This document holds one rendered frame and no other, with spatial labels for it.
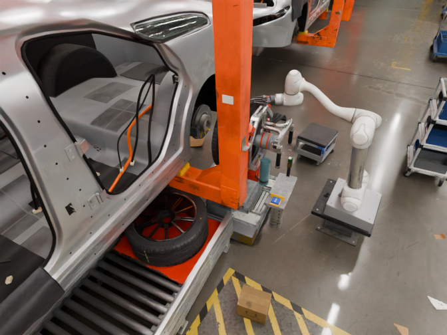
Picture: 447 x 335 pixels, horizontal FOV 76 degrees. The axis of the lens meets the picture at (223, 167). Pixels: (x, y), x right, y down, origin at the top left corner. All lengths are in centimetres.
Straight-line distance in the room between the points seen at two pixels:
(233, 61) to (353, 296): 199
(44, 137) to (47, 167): 14
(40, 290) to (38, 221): 65
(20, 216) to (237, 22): 185
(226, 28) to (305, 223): 202
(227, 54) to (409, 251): 235
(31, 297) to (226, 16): 165
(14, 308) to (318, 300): 197
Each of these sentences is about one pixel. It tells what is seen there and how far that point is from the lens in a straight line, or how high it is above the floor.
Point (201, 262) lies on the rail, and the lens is 220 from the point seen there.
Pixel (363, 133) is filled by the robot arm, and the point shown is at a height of 122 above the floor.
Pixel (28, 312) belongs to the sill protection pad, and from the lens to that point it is 177.
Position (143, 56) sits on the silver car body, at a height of 98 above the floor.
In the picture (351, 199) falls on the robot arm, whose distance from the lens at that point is 240.
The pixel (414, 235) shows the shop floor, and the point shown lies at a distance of 327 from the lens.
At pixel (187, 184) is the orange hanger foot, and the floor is 63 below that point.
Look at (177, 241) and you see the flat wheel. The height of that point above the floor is 51.
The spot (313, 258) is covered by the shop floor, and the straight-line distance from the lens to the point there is 276.
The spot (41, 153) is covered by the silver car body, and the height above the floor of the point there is 153.
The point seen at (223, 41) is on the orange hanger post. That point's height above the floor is 180.
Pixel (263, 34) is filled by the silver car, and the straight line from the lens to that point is 480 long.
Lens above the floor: 226
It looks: 40 degrees down
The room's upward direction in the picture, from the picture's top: 2 degrees counter-clockwise
